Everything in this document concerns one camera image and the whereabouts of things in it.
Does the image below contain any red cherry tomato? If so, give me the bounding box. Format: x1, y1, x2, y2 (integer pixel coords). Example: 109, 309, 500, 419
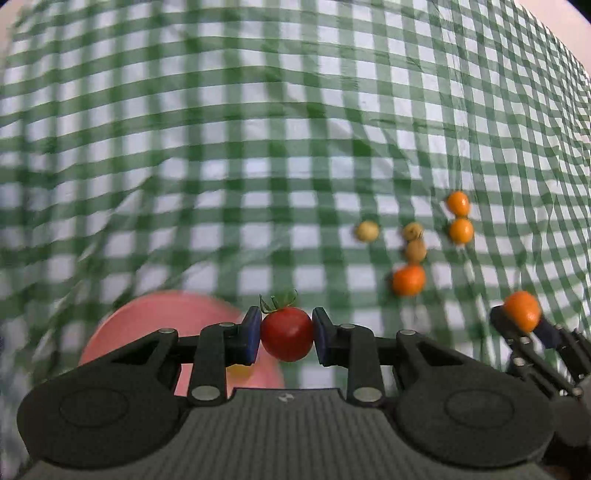
259, 290, 315, 363

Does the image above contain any pink round plate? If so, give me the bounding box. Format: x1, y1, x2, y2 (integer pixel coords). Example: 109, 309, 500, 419
78, 291, 287, 400

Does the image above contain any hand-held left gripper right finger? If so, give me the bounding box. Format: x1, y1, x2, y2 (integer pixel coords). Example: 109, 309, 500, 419
312, 307, 468, 408

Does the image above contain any orange kumquat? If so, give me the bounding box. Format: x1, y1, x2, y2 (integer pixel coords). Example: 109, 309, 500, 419
449, 218, 475, 245
392, 265, 427, 297
503, 291, 542, 334
446, 191, 471, 217

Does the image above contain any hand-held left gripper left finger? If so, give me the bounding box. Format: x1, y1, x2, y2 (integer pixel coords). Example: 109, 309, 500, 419
110, 306, 262, 408

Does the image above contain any green checked cloth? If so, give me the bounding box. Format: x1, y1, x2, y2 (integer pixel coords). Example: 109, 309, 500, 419
0, 0, 591, 462

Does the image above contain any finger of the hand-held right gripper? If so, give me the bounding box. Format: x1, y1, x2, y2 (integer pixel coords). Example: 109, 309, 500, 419
489, 305, 583, 403
536, 319, 591, 372

